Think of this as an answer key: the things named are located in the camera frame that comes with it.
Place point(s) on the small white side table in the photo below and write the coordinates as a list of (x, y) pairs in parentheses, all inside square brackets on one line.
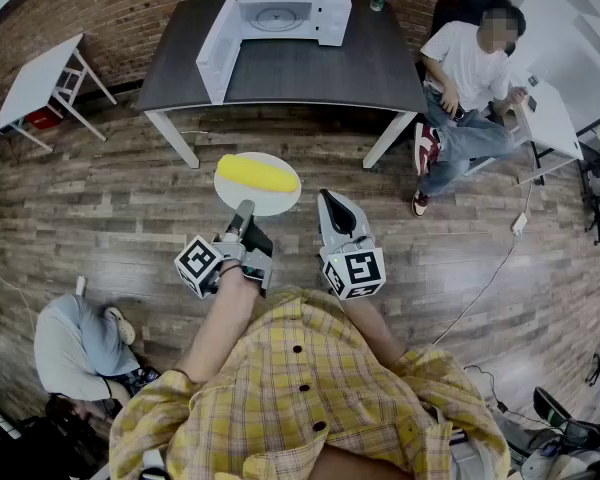
[(35, 78)]

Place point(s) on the yellow plaid shirt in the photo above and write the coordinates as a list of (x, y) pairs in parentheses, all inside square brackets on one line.
[(305, 368)]

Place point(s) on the white round plate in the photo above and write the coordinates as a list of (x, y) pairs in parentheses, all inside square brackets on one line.
[(275, 203)]

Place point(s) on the white power adapter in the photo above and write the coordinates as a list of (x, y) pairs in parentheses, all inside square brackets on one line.
[(81, 285), (520, 224)]

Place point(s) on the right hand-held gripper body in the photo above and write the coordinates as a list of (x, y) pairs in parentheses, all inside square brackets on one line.
[(360, 270)]

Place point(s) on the black wrist band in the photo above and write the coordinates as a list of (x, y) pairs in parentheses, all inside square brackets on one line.
[(229, 268)]

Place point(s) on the black phone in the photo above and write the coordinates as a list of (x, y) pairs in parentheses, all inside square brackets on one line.
[(458, 112)]

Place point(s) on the person's left forearm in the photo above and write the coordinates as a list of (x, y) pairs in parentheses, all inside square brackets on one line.
[(225, 318)]

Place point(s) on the white desk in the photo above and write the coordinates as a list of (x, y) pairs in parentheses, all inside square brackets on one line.
[(550, 118)]

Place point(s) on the yellow corn cob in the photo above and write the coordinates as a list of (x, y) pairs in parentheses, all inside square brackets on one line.
[(257, 173)]

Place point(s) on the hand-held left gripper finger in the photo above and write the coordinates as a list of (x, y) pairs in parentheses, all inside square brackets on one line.
[(245, 215)]

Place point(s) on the red box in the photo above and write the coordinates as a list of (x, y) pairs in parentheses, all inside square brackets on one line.
[(42, 118)]

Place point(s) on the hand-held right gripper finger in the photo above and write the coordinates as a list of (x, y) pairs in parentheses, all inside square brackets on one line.
[(325, 228), (361, 225)]

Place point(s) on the black office chair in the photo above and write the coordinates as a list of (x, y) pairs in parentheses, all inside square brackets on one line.
[(450, 10)]

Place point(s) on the person's right forearm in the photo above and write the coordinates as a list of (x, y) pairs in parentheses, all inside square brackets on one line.
[(370, 328)]

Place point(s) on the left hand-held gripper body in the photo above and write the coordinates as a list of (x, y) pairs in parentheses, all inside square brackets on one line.
[(252, 253)]

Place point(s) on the dark wooden table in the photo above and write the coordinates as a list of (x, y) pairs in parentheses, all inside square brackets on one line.
[(305, 73)]

